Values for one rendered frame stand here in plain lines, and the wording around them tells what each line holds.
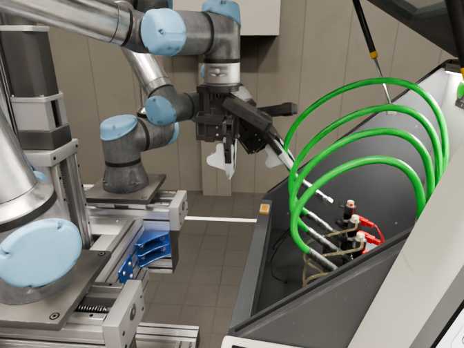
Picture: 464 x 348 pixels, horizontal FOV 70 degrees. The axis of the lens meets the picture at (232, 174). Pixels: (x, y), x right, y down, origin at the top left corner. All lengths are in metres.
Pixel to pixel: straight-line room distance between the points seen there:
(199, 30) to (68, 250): 0.43
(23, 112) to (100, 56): 2.69
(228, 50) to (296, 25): 2.60
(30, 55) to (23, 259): 0.49
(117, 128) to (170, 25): 0.55
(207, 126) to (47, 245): 0.37
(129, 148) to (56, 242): 0.60
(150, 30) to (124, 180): 0.62
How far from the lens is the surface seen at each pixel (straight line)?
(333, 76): 3.33
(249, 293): 0.83
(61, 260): 0.59
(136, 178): 1.14
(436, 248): 0.49
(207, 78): 0.70
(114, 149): 1.11
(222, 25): 0.67
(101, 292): 0.84
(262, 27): 2.87
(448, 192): 0.50
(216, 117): 0.70
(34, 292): 0.76
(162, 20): 0.61
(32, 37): 0.90
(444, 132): 0.90
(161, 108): 0.86
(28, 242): 0.55
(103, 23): 0.70
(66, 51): 3.74
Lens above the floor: 1.50
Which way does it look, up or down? 22 degrees down
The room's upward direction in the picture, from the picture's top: straight up
